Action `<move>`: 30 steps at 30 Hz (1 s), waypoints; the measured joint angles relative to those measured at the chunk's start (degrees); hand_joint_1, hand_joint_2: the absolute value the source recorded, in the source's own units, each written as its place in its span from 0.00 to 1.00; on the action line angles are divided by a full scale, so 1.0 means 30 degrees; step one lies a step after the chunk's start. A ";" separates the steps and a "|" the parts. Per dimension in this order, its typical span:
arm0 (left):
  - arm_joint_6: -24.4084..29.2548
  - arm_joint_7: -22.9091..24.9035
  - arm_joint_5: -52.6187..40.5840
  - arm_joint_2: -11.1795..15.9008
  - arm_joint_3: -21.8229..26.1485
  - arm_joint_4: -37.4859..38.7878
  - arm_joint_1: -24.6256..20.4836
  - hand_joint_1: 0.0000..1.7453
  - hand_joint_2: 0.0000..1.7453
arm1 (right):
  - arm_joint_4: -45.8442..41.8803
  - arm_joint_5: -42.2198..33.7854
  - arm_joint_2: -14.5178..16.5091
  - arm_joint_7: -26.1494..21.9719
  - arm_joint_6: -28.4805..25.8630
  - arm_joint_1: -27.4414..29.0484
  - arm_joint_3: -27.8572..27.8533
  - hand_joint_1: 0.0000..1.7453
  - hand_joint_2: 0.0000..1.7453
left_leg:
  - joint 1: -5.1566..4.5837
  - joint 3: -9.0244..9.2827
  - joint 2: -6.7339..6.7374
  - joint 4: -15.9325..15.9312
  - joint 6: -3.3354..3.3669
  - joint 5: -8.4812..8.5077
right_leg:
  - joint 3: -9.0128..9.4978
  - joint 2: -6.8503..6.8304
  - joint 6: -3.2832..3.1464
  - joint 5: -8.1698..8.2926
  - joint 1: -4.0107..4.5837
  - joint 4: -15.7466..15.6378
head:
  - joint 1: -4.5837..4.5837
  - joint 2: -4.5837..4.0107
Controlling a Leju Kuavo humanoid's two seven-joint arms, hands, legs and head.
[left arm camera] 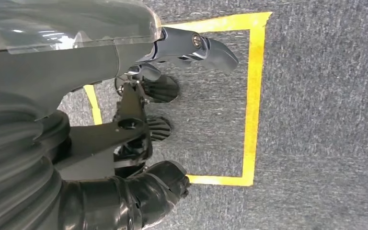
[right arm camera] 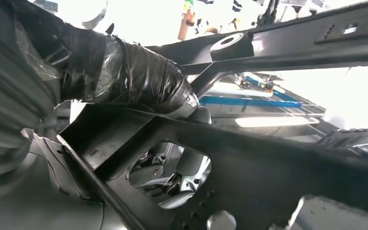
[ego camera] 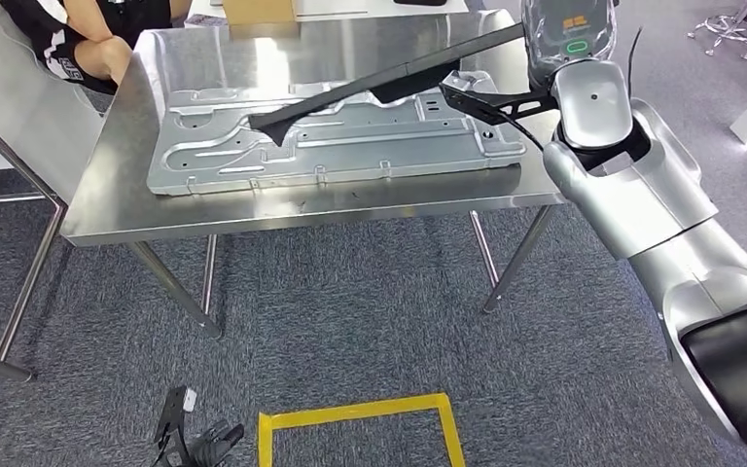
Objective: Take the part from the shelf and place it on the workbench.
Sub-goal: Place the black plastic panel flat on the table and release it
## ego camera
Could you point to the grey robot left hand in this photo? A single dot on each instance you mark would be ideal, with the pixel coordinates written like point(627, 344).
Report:
point(215, 445)

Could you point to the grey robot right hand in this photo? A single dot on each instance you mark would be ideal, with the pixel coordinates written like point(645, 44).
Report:
point(560, 26)

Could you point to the black plastic plate frame part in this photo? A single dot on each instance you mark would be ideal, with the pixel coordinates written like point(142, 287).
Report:
point(348, 93)

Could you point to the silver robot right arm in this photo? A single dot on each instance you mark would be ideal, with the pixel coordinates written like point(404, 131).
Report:
point(638, 193)

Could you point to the stainless steel workbench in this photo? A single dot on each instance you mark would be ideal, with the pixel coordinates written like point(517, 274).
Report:
point(122, 213)

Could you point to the black zip case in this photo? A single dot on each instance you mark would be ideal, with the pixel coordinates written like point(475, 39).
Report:
point(418, 2)

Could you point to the chrome swivel chair base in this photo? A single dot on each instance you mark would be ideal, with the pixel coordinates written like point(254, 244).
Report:
point(725, 29)

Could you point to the stamped sheet metal panel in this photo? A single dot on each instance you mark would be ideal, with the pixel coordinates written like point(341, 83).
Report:
point(348, 154)

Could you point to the tan cardboard box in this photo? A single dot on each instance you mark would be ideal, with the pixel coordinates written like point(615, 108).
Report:
point(257, 11)

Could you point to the smartphone with patterned case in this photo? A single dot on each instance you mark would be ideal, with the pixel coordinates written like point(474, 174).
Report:
point(206, 20)

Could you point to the small steel table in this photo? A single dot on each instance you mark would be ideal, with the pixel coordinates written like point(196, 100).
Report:
point(19, 116)

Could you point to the person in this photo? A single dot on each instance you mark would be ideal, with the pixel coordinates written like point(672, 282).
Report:
point(90, 45)

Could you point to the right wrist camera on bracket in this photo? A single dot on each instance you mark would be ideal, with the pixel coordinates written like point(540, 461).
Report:
point(496, 103)

